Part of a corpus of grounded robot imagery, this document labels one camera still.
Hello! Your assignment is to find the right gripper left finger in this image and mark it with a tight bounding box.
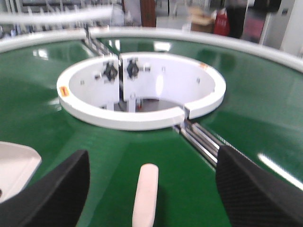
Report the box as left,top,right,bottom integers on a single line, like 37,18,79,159
0,150,90,227

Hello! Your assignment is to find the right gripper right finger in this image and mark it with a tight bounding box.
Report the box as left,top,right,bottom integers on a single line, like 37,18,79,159
215,145,303,227

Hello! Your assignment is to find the pink plastic dustpan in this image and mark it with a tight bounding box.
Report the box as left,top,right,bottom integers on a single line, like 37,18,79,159
0,141,42,203

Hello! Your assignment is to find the pink hand brush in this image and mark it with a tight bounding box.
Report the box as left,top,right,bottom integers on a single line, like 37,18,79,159
132,163,159,227

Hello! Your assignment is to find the green conveyor belt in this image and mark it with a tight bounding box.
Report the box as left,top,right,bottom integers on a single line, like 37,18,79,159
0,37,303,227

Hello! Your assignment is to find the white outer conveyor rim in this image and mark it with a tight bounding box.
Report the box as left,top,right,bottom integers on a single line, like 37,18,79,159
0,27,303,72

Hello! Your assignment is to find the steel rollers right gap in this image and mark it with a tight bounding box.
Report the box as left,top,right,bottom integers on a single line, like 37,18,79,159
173,120,239,169

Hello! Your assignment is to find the steel rollers gap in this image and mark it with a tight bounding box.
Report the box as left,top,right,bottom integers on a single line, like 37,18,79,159
173,120,239,169
82,26,117,57

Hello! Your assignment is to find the steel rollers far gap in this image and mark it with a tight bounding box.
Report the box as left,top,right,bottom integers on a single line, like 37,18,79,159
82,26,117,57

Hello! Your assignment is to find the red bag background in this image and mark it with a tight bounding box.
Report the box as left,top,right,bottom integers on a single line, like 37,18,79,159
214,8,230,36

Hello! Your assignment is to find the cardboard box background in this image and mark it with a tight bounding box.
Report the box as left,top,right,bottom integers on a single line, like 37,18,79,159
189,8,215,33

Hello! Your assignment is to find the white inner conveyor ring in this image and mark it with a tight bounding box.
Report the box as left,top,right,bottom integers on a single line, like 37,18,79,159
56,52,227,131

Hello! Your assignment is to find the left black bearing mount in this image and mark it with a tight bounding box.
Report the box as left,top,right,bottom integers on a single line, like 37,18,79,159
94,62,118,83

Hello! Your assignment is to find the black bearing mount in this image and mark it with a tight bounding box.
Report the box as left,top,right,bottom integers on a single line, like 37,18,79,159
126,59,151,79
94,62,118,83

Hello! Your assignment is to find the right black bearing mount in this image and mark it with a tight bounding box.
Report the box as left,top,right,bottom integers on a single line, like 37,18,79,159
126,59,151,79

